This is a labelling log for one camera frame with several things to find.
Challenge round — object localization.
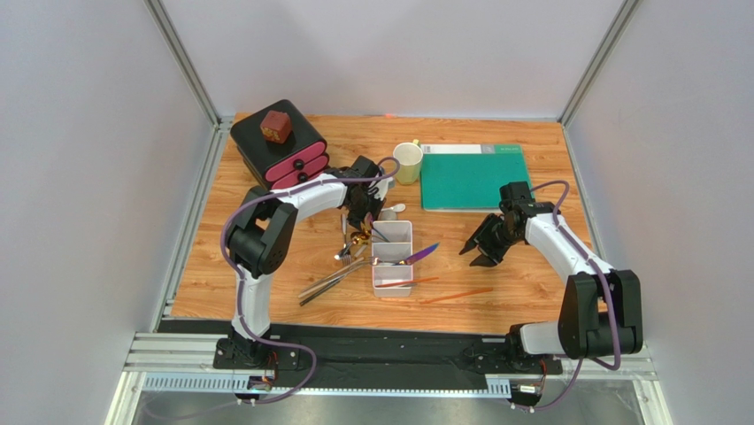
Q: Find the iridescent purple spoon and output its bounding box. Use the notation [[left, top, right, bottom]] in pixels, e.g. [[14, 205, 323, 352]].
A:
[[364, 212, 389, 243]]

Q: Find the white compartment organizer box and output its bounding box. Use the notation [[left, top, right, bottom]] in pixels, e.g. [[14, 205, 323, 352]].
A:
[[371, 220, 414, 298]]

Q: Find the silver metal spoon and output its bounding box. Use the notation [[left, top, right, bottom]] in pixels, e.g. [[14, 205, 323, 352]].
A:
[[335, 238, 357, 264]]

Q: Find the iridescent purple knife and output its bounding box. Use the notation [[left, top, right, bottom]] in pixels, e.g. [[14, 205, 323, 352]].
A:
[[396, 243, 439, 266]]

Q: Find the gold spoon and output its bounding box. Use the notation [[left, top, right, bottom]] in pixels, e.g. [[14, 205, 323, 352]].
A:
[[350, 230, 372, 245]]

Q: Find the silver fork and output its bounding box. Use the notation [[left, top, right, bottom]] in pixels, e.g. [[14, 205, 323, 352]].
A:
[[341, 213, 349, 245], [368, 257, 403, 267]]

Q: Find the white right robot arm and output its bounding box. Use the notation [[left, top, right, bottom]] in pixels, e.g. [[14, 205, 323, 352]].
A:
[[461, 181, 643, 370]]

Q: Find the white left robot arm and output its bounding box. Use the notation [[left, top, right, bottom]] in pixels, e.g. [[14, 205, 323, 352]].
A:
[[213, 156, 394, 369]]

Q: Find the white ceramic spoon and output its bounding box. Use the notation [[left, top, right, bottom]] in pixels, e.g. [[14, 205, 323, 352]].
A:
[[382, 204, 406, 213]]

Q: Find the green notebook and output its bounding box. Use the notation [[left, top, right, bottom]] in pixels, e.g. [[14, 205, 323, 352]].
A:
[[419, 143, 531, 212]]

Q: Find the pale yellow mug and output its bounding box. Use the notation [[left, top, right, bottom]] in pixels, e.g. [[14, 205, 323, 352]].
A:
[[393, 139, 424, 185]]

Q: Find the black pink drawer box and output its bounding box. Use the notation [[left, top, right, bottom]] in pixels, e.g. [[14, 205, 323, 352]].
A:
[[230, 99, 329, 189]]

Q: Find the red brown cube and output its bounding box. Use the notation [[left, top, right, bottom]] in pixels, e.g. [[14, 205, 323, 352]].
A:
[[259, 110, 292, 144]]

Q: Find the white handled ladle spoon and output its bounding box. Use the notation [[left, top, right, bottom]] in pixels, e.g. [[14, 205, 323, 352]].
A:
[[356, 211, 397, 257]]

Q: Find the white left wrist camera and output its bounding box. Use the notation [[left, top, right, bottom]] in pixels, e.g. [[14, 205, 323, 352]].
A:
[[369, 177, 394, 202]]

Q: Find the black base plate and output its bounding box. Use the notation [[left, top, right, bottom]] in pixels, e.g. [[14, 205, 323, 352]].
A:
[[212, 323, 563, 390]]

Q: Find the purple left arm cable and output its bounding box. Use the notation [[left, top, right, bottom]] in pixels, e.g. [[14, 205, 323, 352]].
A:
[[219, 156, 402, 406]]

